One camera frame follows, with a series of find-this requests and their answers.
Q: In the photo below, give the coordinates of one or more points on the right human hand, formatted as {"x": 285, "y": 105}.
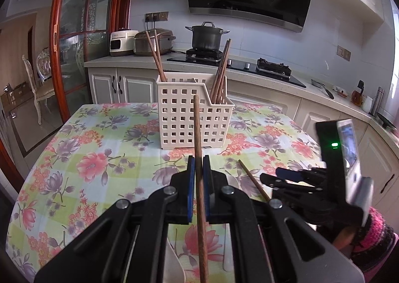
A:
{"x": 345, "y": 237}

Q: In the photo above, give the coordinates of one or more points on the red wooden glass door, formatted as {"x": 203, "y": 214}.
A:
{"x": 74, "y": 31}

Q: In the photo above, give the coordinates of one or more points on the white kitchen appliance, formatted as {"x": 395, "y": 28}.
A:
{"x": 122, "y": 42}

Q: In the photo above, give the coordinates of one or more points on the white dining chair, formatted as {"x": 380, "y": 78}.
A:
{"x": 39, "y": 80}

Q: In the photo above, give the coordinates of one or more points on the white lower kitchen cabinets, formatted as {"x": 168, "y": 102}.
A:
{"x": 123, "y": 80}

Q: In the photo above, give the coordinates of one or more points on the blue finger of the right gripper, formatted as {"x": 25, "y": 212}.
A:
{"x": 291, "y": 175}

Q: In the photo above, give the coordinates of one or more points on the amber glass teapot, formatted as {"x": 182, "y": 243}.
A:
{"x": 357, "y": 95}

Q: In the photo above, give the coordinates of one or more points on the white cup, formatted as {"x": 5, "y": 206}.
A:
{"x": 367, "y": 104}

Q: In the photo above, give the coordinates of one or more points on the steel thermos bottle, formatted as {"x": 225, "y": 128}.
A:
{"x": 377, "y": 101}

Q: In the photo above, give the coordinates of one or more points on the white perforated plastic utensil basket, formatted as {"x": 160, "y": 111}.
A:
{"x": 176, "y": 110}

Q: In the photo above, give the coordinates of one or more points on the wall power socket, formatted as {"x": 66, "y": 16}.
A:
{"x": 157, "y": 16}

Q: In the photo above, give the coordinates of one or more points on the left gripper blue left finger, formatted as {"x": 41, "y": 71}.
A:
{"x": 190, "y": 196}

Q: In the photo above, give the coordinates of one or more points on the floral tablecloth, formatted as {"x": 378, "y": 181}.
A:
{"x": 107, "y": 152}

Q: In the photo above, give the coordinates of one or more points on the white ceramic spoon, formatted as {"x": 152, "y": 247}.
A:
{"x": 173, "y": 270}

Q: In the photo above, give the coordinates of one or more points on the phone mounted on gripper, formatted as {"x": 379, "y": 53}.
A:
{"x": 339, "y": 152}

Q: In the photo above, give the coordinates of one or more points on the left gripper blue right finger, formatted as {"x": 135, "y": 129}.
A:
{"x": 206, "y": 174}

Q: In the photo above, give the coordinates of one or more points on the black cooking pot with lid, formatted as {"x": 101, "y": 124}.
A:
{"x": 206, "y": 36}

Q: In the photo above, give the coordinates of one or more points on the silver rice cooker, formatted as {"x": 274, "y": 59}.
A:
{"x": 165, "y": 38}

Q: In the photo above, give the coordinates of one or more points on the wall switch plate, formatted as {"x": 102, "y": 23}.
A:
{"x": 344, "y": 53}

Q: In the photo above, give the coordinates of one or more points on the black gas stove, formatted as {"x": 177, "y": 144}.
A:
{"x": 262, "y": 67}

